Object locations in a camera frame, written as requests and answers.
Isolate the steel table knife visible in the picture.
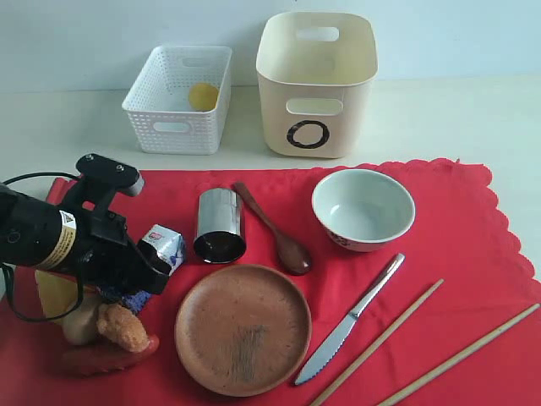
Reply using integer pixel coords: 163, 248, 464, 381
294, 253, 405, 386

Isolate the brown egg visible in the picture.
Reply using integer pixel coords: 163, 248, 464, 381
62, 302, 100, 346

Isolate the yellow cheese wedge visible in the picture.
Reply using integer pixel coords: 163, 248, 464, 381
35, 270, 78, 318

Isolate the cream plastic bin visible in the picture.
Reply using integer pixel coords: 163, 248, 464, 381
255, 11, 378, 158

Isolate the blue white milk carton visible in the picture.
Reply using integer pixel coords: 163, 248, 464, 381
97, 224, 186, 315

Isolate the yellow lemon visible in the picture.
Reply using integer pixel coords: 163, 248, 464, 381
188, 82, 219, 112

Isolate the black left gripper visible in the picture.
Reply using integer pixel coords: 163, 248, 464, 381
63, 204, 172, 294

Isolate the red scalloped table cloth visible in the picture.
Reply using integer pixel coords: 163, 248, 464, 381
1, 159, 540, 405

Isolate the right wooden chopstick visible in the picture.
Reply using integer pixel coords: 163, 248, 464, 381
380, 303, 540, 406

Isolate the white perforated plastic basket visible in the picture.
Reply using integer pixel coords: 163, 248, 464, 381
122, 45, 232, 155

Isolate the fried chicken nugget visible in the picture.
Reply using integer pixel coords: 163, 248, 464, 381
96, 304, 150, 353

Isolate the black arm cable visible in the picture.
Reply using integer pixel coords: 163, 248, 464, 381
0, 171, 85, 323

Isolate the black wrist camera on left gripper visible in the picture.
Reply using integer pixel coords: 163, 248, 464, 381
75, 153, 145, 211

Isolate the brown wooden spoon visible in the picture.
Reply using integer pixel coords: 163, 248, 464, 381
232, 182, 312, 276

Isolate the white ceramic bowl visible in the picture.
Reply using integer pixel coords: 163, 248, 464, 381
311, 168, 416, 253

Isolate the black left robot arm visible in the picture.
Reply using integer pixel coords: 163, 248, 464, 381
1, 179, 173, 294

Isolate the wooden chopstick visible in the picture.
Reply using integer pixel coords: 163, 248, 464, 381
380, 303, 540, 406
310, 278, 445, 406

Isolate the left wooden chopstick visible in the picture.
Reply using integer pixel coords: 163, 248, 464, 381
310, 278, 445, 406

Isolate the brown wooden plate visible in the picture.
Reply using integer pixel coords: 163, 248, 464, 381
174, 264, 312, 398

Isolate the shiny steel cup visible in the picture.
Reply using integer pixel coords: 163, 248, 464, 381
194, 188, 247, 264

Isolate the red sausage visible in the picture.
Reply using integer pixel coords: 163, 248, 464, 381
61, 335, 160, 376

